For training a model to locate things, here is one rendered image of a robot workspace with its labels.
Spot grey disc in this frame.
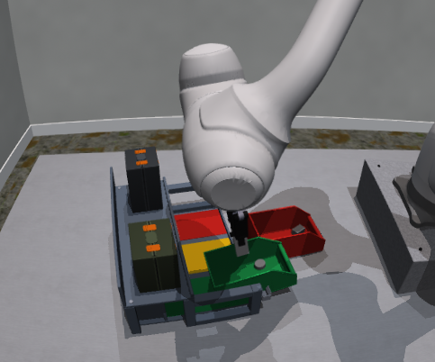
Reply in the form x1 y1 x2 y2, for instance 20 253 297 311
255 259 266 270

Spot green bin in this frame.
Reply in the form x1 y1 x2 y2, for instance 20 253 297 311
204 237 295 293

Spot black case with orange handles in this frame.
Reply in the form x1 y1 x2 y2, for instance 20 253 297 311
124 146 163 213

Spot grey metal shelf rack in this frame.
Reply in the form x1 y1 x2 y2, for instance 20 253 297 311
110 167 271 334

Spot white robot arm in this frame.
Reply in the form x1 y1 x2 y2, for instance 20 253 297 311
179 0 435 228

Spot red bin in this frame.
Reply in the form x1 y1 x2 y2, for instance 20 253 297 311
247 205 323 258

